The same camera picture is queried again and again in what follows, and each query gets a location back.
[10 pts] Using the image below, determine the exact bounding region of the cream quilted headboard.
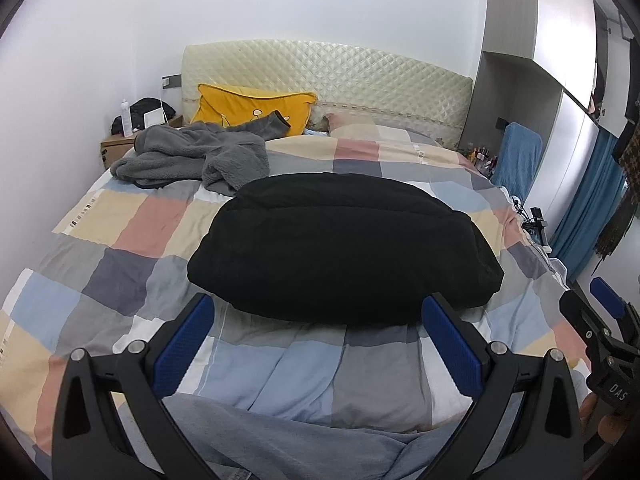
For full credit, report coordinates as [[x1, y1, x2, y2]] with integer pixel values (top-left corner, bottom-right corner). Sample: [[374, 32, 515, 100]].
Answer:
[[181, 40, 474, 150]]

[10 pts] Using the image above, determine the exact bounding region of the wooden nightstand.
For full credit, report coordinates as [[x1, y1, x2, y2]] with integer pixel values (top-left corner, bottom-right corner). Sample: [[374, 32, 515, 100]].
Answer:
[[100, 115, 184, 171]]

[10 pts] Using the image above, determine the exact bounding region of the grey and white wardrobe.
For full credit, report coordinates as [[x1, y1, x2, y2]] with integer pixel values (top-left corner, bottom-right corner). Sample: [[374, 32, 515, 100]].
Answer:
[[460, 0, 640, 261]]

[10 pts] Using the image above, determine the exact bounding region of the dark hanging item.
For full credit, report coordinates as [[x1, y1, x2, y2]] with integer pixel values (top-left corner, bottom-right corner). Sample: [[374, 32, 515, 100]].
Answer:
[[591, 62, 609, 119]]

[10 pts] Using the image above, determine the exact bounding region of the grey fleece garment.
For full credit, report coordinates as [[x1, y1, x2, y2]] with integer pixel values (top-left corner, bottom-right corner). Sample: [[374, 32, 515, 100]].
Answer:
[[110, 112, 292, 197]]

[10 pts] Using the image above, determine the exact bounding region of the group of cosmetic bottles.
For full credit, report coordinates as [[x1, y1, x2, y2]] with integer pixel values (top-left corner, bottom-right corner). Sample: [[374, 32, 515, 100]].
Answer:
[[467, 145, 499, 174]]

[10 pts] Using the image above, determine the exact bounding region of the black puffer jacket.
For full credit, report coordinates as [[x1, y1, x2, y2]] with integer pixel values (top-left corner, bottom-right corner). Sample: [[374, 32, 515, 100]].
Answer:
[[187, 172, 505, 325]]

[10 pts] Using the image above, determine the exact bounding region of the patterned hanging garment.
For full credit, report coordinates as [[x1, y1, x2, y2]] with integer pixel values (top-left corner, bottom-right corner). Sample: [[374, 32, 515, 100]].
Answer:
[[595, 120, 640, 262]]

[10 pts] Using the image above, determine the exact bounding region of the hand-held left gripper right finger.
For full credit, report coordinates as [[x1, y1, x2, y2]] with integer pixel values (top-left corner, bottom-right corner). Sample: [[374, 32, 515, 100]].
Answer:
[[421, 292, 586, 480]]

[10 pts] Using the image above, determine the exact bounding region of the patterned pillow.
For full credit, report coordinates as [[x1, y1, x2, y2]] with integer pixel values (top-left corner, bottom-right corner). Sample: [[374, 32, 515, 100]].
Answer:
[[309, 112, 381, 134]]

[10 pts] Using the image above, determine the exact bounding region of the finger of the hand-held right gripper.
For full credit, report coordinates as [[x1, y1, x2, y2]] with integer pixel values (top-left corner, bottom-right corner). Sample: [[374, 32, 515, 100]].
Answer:
[[590, 276, 640, 343], [559, 289, 610, 361]]

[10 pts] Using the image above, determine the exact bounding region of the pastel checked duvet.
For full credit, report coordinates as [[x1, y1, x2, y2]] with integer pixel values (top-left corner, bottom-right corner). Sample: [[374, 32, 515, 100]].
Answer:
[[0, 125, 591, 461]]

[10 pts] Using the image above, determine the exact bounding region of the black bag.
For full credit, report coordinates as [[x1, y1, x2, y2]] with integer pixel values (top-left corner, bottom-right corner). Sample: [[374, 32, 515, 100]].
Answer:
[[111, 97, 177, 136]]

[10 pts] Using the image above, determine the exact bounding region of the person's right hand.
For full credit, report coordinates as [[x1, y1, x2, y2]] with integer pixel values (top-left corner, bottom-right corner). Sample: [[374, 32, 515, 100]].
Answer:
[[579, 390, 632, 446]]

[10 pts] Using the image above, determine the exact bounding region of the blue curtain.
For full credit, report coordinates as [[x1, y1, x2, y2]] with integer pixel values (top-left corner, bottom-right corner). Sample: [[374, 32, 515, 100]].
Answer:
[[550, 127, 627, 281]]

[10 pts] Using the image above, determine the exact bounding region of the blue towel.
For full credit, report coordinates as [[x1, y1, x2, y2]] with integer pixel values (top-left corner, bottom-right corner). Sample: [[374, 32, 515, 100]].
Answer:
[[492, 122, 544, 202]]

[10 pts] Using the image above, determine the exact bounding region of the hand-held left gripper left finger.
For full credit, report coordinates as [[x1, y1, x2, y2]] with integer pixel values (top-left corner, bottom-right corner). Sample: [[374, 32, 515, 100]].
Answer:
[[51, 292, 216, 480]]

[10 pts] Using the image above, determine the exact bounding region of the yellow pillow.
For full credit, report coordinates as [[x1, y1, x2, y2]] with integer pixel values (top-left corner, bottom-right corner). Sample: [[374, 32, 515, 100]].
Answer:
[[190, 83, 319, 137]]

